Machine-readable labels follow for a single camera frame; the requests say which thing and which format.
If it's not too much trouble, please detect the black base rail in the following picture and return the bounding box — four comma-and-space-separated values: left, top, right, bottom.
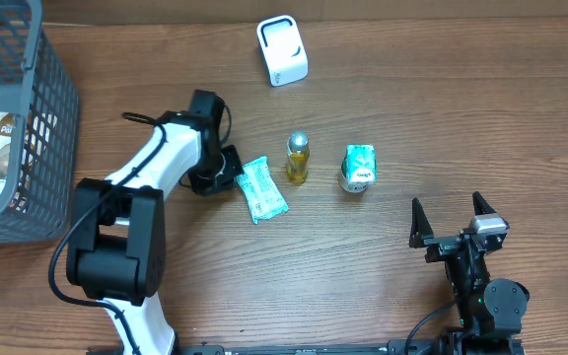
86, 339, 527, 355

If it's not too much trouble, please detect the white barcode scanner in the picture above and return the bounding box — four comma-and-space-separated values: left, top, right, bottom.
256, 15, 309, 87

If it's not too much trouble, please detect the yellow Vim bottle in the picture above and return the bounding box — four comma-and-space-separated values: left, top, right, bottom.
286, 131, 310, 183

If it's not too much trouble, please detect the grey plastic mesh basket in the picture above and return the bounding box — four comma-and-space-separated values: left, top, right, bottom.
0, 0, 79, 244

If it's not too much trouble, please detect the green tissue pack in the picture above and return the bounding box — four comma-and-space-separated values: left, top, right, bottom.
344, 145, 377, 184

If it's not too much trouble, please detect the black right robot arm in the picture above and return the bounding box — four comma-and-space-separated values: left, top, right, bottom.
403, 191, 531, 355

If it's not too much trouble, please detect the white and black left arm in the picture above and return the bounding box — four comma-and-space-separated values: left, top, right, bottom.
54, 90, 243, 354

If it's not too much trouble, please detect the teal wet wipes packet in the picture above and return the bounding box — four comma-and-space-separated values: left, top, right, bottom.
236, 156, 289, 225

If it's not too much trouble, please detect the green white Knorr jar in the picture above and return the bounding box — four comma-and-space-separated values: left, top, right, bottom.
338, 166, 374, 193

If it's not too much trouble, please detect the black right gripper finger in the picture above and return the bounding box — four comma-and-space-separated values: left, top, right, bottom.
472, 191, 495, 215
409, 198, 434, 249

